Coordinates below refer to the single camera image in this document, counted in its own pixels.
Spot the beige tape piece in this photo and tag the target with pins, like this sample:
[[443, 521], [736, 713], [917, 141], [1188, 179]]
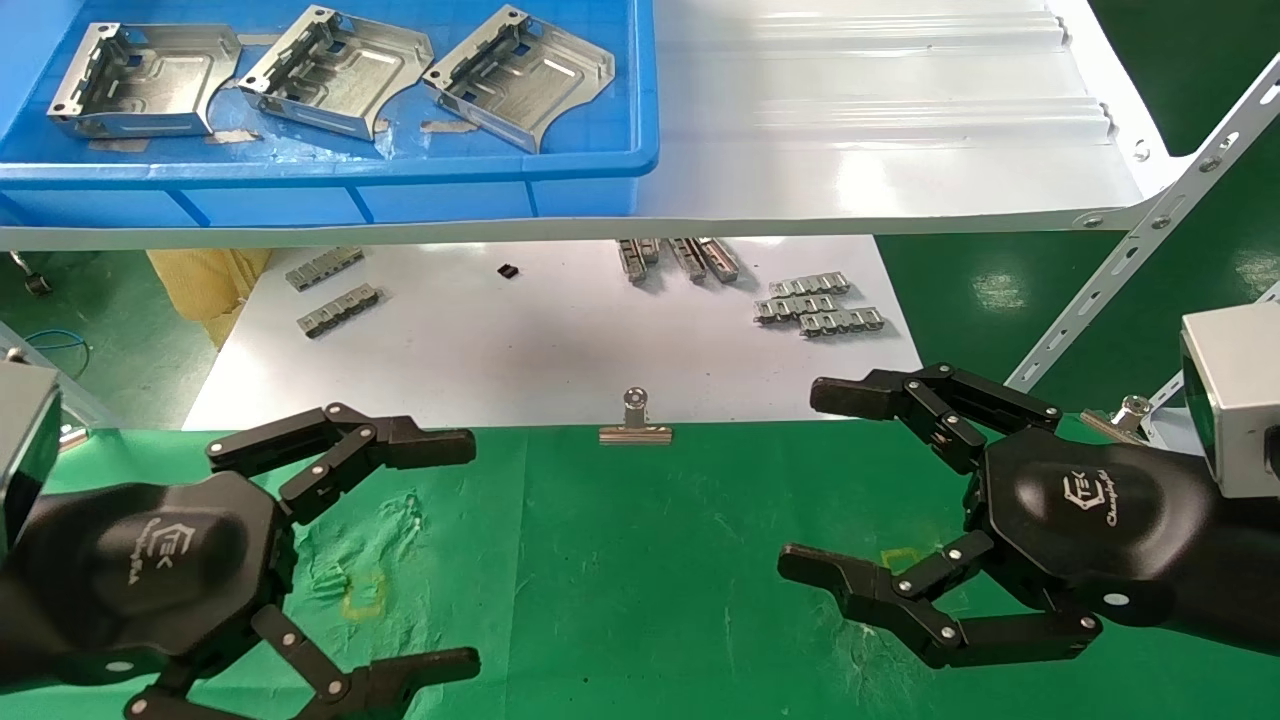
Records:
[[445, 126], [260, 39], [232, 136], [118, 145]]

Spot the metal rail piece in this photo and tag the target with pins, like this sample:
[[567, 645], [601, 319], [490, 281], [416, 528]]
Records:
[[631, 260], [688, 258], [720, 258], [651, 250]]

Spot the grey metal connector strip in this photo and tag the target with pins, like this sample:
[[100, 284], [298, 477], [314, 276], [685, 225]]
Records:
[[325, 268], [340, 310], [810, 284], [795, 308], [842, 322]]

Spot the long white slotted angle bar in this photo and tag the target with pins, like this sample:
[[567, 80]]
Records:
[[1160, 220]]

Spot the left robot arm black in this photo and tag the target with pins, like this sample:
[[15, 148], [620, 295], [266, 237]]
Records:
[[10, 630]]

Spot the short white slotted angle bar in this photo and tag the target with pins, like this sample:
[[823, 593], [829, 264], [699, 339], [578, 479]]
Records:
[[1168, 395]]

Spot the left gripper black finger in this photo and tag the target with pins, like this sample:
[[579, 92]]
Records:
[[420, 448]]

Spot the green table cloth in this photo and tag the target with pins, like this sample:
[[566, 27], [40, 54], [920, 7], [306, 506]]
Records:
[[650, 580]]

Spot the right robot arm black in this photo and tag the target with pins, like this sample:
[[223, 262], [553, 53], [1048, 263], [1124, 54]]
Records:
[[1250, 580]]

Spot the blue plastic bin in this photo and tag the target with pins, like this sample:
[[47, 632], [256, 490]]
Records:
[[300, 180]]

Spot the grey slotted angle bar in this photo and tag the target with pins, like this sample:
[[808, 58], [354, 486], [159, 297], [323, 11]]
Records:
[[85, 410]]

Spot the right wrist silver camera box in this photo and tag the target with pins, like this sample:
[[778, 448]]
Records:
[[1235, 400]]

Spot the silver binder clip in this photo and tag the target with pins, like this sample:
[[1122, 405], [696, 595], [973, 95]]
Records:
[[636, 430], [1128, 410], [72, 436]]

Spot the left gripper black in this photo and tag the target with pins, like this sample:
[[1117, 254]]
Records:
[[150, 570]]

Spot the stamped metal bracket part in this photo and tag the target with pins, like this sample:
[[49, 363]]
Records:
[[350, 80], [530, 80], [170, 80]]

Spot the yellow woven bag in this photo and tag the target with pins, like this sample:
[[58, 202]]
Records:
[[200, 285]]

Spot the white flat board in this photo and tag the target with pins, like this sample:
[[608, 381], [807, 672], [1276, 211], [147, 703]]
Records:
[[500, 350]]

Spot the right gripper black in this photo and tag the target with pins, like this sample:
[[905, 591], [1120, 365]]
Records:
[[1090, 520]]

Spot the white corrugated shelf board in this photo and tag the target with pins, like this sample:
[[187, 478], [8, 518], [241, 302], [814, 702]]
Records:
[[850, 100]]

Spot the black caster wheel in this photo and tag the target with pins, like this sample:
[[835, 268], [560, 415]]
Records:
[[38, 284]]

